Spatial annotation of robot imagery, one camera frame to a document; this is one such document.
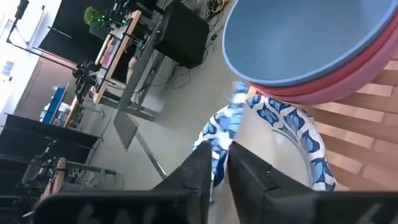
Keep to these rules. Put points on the small green plant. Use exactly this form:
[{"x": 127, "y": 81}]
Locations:
[{"x": 92, "y": 16}]

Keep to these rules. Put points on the blue storage bins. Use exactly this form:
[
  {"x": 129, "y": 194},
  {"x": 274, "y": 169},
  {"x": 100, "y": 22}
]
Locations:
[{"x": 54, "y": 104}]

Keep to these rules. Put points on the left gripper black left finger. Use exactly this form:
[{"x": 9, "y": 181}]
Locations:
[{"x": 186, "y": 193}]

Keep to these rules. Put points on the wooden-top desk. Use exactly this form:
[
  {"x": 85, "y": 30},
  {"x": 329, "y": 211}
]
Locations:
[{"x": 116, "y": 56}]

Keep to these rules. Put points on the blue plastic bowl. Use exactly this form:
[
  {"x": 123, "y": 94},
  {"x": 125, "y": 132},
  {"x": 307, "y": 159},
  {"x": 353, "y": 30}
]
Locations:
[{"x": 295, "y": 40}]

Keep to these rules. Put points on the blue patterned paper plate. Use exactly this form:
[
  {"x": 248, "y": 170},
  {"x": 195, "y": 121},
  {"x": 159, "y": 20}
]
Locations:
[{"x": 292, "y": 121}]

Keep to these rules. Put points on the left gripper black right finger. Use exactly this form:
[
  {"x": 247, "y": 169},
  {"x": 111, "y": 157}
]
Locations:
[{"x": 264, "y": 193}]

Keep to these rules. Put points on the grey metal desk leg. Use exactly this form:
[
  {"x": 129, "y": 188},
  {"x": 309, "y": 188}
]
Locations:
[{"x": 136, "y": 81}]

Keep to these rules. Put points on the black computer cabinet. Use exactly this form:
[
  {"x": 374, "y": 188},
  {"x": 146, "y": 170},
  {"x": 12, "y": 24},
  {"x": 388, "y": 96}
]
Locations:
[{"x": 183, "y": 34}]

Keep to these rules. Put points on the pink plastic bowl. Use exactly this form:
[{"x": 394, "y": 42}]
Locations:
[{"x": 363, "y": 85}]

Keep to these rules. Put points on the black background robot arm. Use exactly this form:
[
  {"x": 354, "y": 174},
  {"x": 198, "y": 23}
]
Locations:
[{"x": 83, "y": 77}]

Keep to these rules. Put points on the black workbench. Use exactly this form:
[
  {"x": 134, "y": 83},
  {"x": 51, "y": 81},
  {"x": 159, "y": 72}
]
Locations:
[{"x": 37, "y": 133}]

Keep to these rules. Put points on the wooden slatted shelf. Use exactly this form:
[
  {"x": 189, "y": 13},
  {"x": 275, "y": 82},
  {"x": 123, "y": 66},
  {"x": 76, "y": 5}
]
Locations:
[{"x": 367, "y": 130}]

